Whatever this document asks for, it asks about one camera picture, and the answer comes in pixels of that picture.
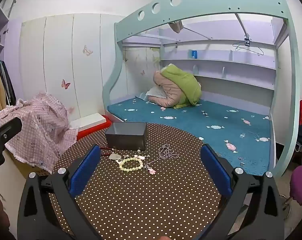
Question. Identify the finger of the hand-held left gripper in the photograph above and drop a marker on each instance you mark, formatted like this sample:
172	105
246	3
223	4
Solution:
5	131

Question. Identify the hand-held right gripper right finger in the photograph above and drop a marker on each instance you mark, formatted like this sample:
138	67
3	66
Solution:
216	171

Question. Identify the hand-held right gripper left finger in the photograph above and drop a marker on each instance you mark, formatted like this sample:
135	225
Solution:
84	171

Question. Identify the white jade pendant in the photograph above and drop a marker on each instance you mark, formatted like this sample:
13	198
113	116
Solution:
115	156

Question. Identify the grey metal box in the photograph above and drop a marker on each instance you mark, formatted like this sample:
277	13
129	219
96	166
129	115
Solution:
126	137

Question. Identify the pink charm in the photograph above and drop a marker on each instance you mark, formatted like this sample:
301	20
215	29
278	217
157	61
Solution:
152	171

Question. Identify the pink checked cloth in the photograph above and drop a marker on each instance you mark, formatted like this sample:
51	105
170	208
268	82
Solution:
40	127

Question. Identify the dark hanging garment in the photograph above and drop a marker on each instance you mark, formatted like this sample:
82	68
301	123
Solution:
7	85

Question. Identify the teal candy print bed cover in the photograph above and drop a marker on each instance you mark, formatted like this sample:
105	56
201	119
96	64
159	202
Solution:
191	130

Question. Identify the white box with red base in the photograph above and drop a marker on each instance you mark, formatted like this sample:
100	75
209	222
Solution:
88	121

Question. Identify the brown polka dot tablecloth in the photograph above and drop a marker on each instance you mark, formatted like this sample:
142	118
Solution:
146	200

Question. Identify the purple stool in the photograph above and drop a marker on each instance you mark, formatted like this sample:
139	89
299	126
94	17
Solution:
301	185

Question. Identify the white wardrobe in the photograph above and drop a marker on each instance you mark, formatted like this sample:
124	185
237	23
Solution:
58	55

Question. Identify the green quilt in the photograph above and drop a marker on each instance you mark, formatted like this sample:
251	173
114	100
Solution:
183	82

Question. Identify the pink quilt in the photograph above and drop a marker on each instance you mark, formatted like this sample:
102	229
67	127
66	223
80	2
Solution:
166	90

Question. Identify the white pillow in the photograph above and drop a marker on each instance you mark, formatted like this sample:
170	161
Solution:
154	92

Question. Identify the lilac closet shelf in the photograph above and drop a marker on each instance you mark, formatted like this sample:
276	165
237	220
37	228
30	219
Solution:
0	17

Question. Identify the cream butterfly sticker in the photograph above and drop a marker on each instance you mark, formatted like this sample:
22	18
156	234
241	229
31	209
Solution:
87	50

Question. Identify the small blue box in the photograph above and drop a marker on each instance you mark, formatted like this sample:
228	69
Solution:
193	54

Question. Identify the black hanging tag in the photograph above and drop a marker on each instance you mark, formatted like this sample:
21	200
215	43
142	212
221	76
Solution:
247	41

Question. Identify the beige hanging cloth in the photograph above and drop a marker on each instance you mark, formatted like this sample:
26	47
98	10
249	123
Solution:
176	27

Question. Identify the lilac wall shelf unit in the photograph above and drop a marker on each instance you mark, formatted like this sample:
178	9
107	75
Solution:
241	65

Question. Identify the pale green bunk bed frame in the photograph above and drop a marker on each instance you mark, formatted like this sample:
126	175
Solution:
216	2

